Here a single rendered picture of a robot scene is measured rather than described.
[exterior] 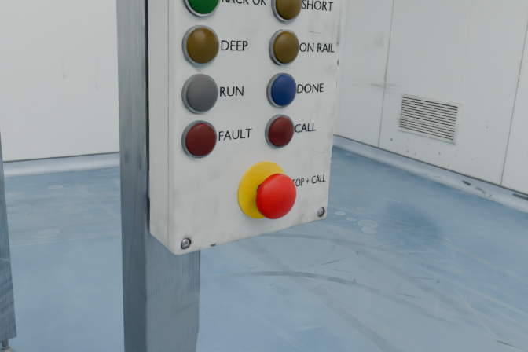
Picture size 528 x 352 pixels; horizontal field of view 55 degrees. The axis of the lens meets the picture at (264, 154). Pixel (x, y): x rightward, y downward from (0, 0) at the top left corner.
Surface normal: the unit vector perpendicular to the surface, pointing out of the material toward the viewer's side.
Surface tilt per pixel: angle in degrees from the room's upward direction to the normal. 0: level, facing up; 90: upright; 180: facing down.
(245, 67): 90
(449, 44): 90
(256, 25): 90
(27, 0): 90
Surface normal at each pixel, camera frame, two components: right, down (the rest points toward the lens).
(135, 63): -0.80, 0.11
